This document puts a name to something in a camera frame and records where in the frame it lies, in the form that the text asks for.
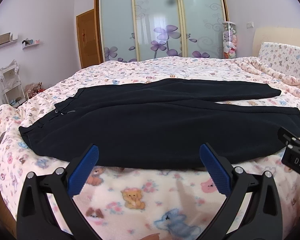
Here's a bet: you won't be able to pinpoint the floral pillow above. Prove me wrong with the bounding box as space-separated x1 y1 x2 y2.
258 42 300 78

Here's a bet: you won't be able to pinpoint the brown wooden door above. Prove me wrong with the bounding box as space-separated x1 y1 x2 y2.
76 9 101 69

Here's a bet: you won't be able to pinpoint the white wire shelf rack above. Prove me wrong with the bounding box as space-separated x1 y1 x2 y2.
0 60 26 108

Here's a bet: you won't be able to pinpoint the white wall shelf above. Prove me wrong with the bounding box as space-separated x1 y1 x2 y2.
0 33 18 49
21 39 40 49

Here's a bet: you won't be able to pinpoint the black pants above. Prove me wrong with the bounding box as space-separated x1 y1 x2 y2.
19 79 300 169

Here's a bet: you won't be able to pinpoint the white wall socket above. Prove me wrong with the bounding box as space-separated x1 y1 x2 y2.
247 22 254 29

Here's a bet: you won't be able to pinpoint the beige headboard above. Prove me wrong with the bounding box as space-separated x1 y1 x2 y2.
252 27 300 56

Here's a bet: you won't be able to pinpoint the frosted glass sliding wardrobe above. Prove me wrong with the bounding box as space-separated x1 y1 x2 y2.
94 0 229 63

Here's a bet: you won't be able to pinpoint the floral pink bed blanket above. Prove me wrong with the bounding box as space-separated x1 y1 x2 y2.
0 57 300 239

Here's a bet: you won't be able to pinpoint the clear tube of plush toys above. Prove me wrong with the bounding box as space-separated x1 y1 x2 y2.
223 21 237 59

